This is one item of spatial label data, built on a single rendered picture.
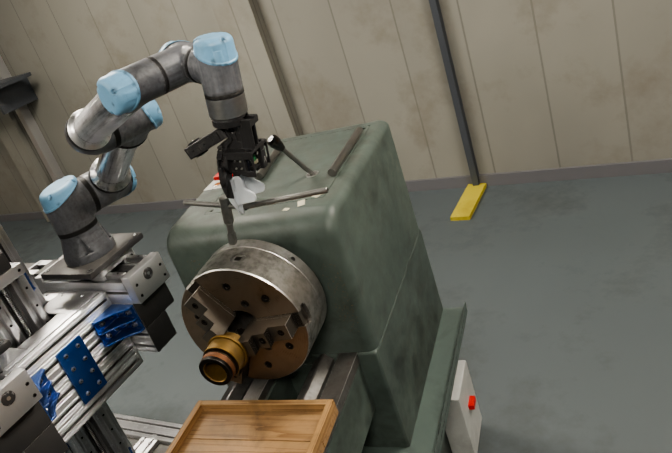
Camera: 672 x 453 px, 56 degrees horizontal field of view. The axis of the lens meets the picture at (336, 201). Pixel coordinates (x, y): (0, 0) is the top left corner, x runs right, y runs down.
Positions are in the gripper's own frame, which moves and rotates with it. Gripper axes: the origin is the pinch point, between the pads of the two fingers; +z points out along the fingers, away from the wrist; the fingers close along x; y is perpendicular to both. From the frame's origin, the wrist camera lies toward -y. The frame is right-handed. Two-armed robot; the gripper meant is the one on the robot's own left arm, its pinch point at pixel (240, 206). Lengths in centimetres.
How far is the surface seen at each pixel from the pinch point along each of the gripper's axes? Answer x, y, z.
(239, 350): -13.7, 0.5, 27.0
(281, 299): -4.3, 7.5, 20.1
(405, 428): 12, 27, 73
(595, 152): 264, 82, 106
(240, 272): -4.4, -0.8, 13.7
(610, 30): 261, 85, 34
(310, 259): 11.3, 8.4, 20.1
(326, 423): -14.5, 17.9, 43.8
